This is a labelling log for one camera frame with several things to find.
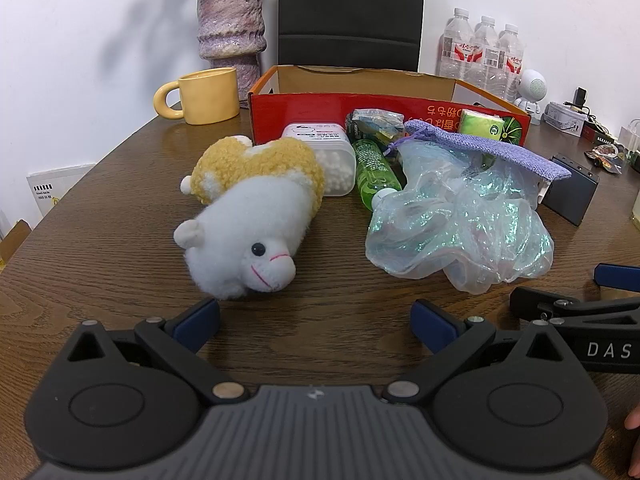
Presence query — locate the white charger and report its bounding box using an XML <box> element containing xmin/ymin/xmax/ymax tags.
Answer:
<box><xmin>617</xmin><ymin>119</ymin><xmax>640</xmax><ymax>153</ymax></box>

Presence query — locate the white rectangular device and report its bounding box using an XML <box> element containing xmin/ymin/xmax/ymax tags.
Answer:
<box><xmin>542</xmin><ymin>101</ymin><xmax>593</xmax><ymax>141</ymax></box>

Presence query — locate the dark blue printed packet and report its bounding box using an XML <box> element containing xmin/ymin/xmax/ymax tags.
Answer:
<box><xmin>345</xmin><ymin>108</ymin><xmax>406</xmax><ymax>143</ymax></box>

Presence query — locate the iridescent clear plastic bag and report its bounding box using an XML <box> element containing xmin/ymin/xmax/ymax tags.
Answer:
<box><xmin>364</xmin><ymin>140</ymin><xmax>556</xmax><ymax>295</ymax></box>

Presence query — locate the green tissue packet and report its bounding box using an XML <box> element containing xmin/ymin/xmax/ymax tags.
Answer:
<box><xmin>457</xmin><ymin>109</ymin><xmax>507</xmax><ymax>142</ymax></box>

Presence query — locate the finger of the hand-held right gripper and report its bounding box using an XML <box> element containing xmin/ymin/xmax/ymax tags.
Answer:
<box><xmin>509</xmin><ymin>286</ymin><xmax>640</xmax><ymax>333</ymax></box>
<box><xmin>594</xmin><ymin>262</ymin><xmax>640</xmax><ymax>292</ymax></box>

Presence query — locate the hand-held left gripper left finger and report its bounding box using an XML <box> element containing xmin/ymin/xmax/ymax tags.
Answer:
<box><xmin>65</xmin><ymin>297</ymin><xmax>251</xmax><ymax>406</ymax></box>

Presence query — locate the yellow ceramic mug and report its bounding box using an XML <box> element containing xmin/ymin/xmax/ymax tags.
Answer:
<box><xmin>153</xmin><ymin>67</ymin><xmax>242</xmax><ymax>126</ymax></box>

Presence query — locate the clear water bottle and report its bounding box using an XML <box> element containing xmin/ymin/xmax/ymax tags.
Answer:
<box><xmin>439</xmin><ymin>7</ymin><xmax>473</xmax><ymax>78</ymax></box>
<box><xmin>470</xmin><ymin>15</ymin><xmax>501</xmax><ymax>91</ymax></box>
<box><xmin>497</xmin><ymin>23</ymin><xmax>526</xmax><ymax>103</ymax></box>

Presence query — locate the red cardboard box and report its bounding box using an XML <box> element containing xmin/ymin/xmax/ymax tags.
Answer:
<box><xmin>246</xmin><ymin>65</ymin><xmax>532</xmax><ymax>148</ymax></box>

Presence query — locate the green plastic bottle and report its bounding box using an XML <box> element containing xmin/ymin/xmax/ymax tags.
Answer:
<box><xmin>350</xmin><ymin>139</ymin><xmax>403</xmax><ymax>212</ymax></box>

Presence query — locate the purple textured vase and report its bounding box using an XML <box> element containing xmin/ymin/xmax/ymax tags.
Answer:
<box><xmin>195</xmin><ymin>0</ymin><xmax>266</xmax><ymax>101</ymax></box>

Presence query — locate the black rectangular device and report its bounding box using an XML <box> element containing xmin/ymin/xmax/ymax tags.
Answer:
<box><xmin>540</xmin><ymin>153</ymin><xmax>601</xmax><ymax>227</ymax></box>

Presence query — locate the white robot figure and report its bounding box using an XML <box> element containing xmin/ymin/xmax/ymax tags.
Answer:
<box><xmin>514</xmin><ymin>68</ymin><xmax>548</xmax><ymax>126</ymax></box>

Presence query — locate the translucent cotton ball container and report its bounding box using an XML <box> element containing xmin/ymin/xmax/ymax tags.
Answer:
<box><xmin>280</xmin><ymin>122</ymin><xmax>358</xmax><ymax>197</ymax></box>

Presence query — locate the white paper box on floor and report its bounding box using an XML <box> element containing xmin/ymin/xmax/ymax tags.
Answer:
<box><xmin>26</xmin><ymin>162</ymin><xmax>96</xmax><ymax>226</ymax></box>

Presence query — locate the black chair back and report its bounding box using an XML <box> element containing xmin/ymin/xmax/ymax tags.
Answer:
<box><xmin>277</xmin><ymin>0</ymin><xmax>427</xmax><ymax>73</ymax></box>

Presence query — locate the small snack packet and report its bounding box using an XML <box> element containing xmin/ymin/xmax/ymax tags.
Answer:
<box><xmin>585</xmin><ymin>142</ymin><xmax>628</xmax><ymax>175</ymax></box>

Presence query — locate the purple knitted pouch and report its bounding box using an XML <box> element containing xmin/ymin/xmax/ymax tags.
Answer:
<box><xmin>390</xmin><ymin>120</ymin><xmax>572</xmax><ymax>182</ymax></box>

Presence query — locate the dark red small box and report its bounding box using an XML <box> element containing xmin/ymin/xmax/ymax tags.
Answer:
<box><xmin>582</xmin><ymin>125</ymin><xmax>621</xmax><ymax>146</ymax></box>

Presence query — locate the brown cardboard piece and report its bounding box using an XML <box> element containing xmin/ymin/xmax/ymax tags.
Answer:
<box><xmin>0</xmin><ymin>220</ymin><xmax>33</xmax><ymax>263</ymax></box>

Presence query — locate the white and yellow plush toy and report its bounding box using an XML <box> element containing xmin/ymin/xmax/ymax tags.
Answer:
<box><xmin>172</xmin><ymin>135</ymin><xmax>327</xmax><ymax>301</ymax></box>

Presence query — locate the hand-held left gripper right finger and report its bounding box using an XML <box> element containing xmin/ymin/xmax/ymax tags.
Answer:
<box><xmin>382</xmin><ymin>299</ymin><xmax>576</xmax><ymax>406</ymax></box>

